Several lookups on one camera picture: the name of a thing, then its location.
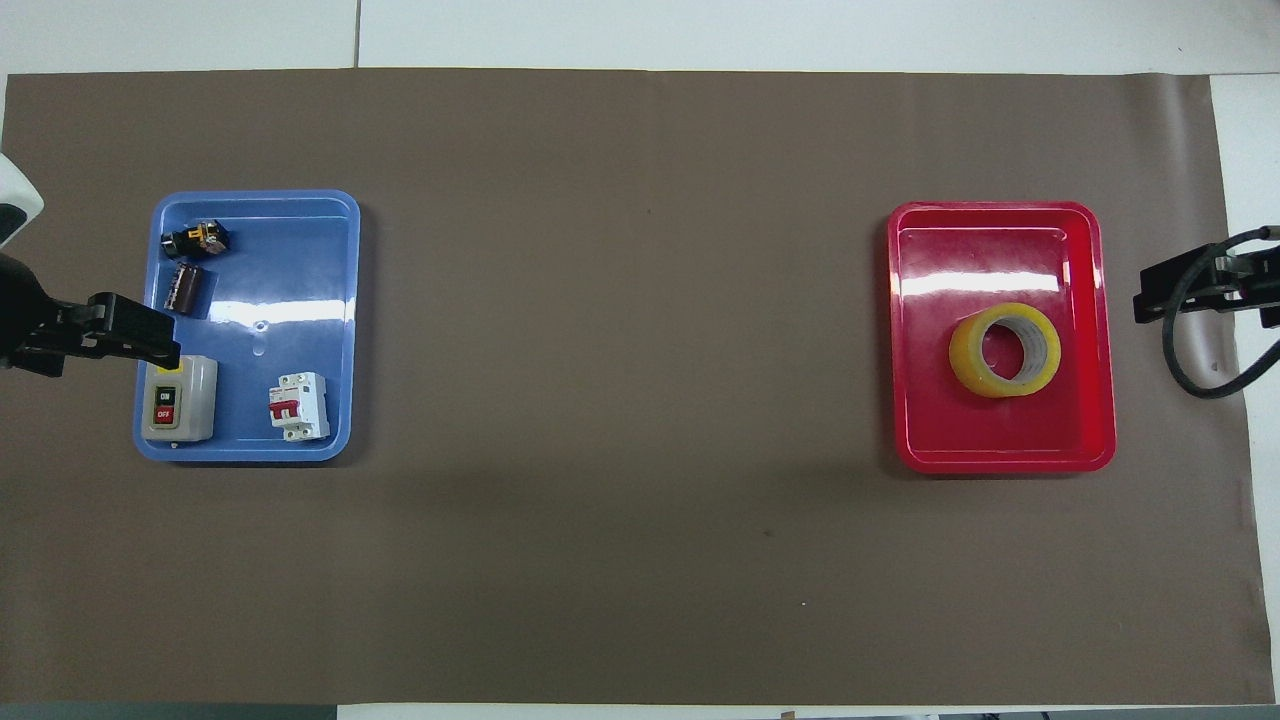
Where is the white circuit breaker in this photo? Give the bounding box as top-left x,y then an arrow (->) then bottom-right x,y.
267,371 -> 332,443

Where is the blue plastic tray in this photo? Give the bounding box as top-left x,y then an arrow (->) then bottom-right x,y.
133,190 -> 362,463

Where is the black and gold connector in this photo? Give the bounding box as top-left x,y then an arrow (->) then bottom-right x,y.
160,220 -> 232,260

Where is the yellow tape roll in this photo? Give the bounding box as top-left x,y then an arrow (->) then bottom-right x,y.
948,302 -> 1062,399

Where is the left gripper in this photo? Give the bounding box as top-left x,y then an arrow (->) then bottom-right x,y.
0,254 -> 63,373

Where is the black cable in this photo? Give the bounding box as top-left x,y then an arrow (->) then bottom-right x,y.
1160,227 -> 1280,400

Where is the grey on-off switch box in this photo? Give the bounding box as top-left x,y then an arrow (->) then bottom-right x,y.
138,354 -> 219,444

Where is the red plastic tray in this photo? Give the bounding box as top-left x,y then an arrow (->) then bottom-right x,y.
886,200 -> 1118,475

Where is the brown cylindrical capacitor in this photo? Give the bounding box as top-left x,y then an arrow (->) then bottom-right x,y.
163,261 -> 207,318

